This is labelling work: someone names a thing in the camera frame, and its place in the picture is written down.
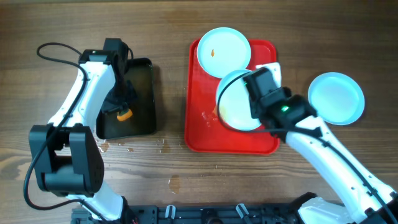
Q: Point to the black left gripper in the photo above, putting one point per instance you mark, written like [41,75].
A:
[111,105]

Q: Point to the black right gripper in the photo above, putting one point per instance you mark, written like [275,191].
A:
[287,91]

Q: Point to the white plate tray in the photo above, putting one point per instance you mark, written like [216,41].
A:
[338,99]
[223,50]

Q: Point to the red serving tray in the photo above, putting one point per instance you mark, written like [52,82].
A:
[203,131]

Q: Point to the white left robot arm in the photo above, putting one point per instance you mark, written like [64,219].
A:
[65,158]

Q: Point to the black water tray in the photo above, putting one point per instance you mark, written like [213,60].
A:
[143,119]

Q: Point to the green orange scrub sponge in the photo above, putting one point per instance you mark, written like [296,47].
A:
[124,114]

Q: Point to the white plate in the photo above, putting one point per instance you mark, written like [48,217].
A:
[235,107]

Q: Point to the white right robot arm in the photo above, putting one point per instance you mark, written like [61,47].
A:
[291,118]

